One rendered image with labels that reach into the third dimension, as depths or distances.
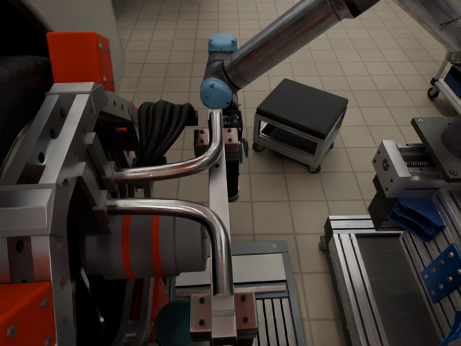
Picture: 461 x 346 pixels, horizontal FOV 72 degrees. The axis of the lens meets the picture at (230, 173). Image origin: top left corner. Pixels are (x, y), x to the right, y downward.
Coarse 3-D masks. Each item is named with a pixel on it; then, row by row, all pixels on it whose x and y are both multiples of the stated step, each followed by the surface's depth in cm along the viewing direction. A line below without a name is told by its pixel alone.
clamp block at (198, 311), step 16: (192, 304) 43; (208, 304) 43; (240, 304) 43; (256, 304) 43; (192, 320) 41; (208, 320) 41; (240, 320) 41; (256, 320) 41; (192, 336) 42; (208, 336) 42; (240, 336) 43; (256, 336) 44
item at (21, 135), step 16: (96, 128) 70; (16, 144) 42; (112, 160) 79; (0, 176) 38; (112, 192) 82; (80, 272) 63; (80, 288) 66; (96, 288) 78; (112, 288) 78; (80, 304) 75; (96, 304) 70; (112, 304) 75; (80, 320) 72; (96, 320) 72; (80, 336) 68; (96, 336) 68
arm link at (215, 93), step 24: (312, 0) 58; (336, 0) 56; (360, 0) 55; (288, 24) 61; (312, 24) 60; (240, 48) 69; (264, 48) 65; (288, 48) 64; (216, 72) 71; (240, 72) 69; (264, 72) 69; (216, 96) 72
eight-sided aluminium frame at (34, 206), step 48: (48, 96) 45; (96, 96) 47; (48, 144) 41; (0, 192) 34; (48, 192) 34; (144, 192) 83; (0, 240) 33; (48, 240) 33; (144, 288) 77; (144, 336) 70
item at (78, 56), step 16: (64, 32) 48; (80, 32) 48; (48, 48) 48; (64, 48) 48; (80, 48) 49; (96, 48) 49; (64, 64) 49; (80, 64) 49; (96, 64) 49; (64, 80) 50; (80, 80) 50; (96, 80) 50; (112, 80) 55
